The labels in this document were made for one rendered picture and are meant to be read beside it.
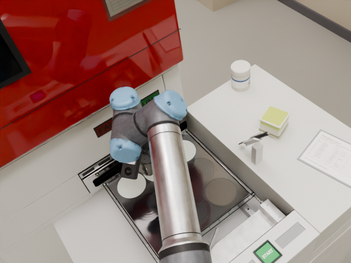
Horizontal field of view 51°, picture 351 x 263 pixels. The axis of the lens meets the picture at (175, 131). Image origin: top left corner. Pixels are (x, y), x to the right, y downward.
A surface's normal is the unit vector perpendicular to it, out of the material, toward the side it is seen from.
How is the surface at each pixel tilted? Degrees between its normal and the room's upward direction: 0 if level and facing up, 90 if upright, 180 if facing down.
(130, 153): 90
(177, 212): 10
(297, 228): 0
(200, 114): 0
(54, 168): 90
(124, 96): 0
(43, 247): 90
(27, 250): 90
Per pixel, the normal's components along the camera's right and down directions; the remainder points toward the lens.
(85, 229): -0.14, -0.63
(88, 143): 0.58, 0.58
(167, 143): 0.05, -0.54
